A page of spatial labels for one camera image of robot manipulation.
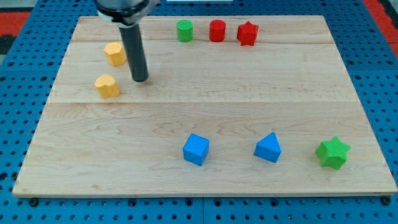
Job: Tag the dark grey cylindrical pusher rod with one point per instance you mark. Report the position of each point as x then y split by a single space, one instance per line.
135 54

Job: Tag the yellow heart block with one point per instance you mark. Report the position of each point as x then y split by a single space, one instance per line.
107 86

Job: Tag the blue cube block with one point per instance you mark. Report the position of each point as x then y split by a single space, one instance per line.
196 149

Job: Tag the yellow hexagon block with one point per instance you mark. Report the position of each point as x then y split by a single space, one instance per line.
115 53

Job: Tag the green cylinder block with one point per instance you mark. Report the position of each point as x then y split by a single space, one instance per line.
185 30

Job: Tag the red cylinder block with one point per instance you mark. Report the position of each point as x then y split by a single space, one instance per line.
217 29

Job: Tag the red star block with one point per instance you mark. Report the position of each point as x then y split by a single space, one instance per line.
247 33

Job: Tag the light wooden board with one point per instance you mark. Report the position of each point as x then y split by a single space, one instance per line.
293 82

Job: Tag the blue triangular prism block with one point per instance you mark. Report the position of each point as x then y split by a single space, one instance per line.
268 148

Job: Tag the green star block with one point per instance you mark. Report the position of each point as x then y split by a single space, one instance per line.
332 153

